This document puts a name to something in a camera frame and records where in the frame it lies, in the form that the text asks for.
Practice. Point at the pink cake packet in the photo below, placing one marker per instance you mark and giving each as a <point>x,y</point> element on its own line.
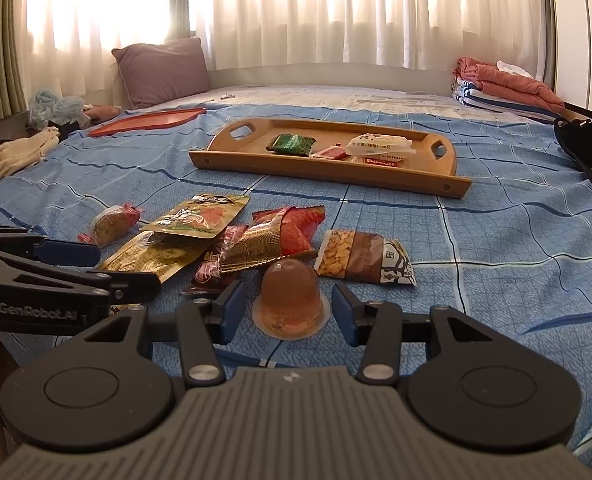
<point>113,222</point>

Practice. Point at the green peas packet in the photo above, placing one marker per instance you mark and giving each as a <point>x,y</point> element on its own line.
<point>291,143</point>

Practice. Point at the white patterned mattress cover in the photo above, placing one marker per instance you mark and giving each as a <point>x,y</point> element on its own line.
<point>326,97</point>

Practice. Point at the wooden tray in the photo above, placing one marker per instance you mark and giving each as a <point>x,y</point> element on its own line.
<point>326,174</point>

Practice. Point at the brown peanut packet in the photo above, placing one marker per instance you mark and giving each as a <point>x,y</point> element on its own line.
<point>361,257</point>

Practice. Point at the purple pillow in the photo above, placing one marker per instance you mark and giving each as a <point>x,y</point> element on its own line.
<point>160,72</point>

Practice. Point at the pink cloth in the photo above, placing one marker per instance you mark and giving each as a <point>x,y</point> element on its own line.
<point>103,111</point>

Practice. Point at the folded white cloth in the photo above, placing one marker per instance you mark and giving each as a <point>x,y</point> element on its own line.
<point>511,66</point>

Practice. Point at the red nut packet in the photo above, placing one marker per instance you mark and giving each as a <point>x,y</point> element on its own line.
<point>286,237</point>

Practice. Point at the yellow green snack packet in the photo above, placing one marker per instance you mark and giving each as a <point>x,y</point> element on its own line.
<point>195,215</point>

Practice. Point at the white curtain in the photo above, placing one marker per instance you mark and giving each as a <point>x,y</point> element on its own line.
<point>326,10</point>

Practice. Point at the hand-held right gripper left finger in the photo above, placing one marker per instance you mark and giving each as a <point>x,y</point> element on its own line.
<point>230,310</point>

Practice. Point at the blue plastic bag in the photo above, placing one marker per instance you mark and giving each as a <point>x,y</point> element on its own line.
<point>50,105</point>

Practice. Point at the jelly cup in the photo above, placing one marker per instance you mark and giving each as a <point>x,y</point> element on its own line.
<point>288,300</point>

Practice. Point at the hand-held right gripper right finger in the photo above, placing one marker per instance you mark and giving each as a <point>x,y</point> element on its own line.
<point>345,315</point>

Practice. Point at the red plastic tray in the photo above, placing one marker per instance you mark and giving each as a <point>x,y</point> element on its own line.
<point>145,121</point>

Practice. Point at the black cap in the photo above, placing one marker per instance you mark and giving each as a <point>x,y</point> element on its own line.
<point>576,150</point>

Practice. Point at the red biscuit packet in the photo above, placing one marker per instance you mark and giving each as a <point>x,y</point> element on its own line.
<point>330,152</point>
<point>382,161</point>

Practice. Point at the dark red chocolate packet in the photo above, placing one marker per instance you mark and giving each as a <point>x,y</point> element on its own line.
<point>213,265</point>

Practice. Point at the blue checked bedsheet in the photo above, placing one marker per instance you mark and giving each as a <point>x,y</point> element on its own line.
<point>476,260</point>

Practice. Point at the white pastry packet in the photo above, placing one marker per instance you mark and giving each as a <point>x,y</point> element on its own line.
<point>376,144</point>

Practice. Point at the stack of folded clothes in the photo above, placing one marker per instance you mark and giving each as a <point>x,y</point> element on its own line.
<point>506,82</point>

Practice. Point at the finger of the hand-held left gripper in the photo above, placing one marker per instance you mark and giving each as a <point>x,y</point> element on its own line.
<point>70,252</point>
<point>130,287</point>

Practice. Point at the folded striped towel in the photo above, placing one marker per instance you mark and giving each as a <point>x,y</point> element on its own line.
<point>476,95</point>

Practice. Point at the beige clothing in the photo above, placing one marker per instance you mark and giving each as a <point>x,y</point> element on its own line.
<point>10,160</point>

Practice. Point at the large yellow snack packet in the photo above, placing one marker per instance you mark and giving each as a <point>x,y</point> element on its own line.
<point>145,257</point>

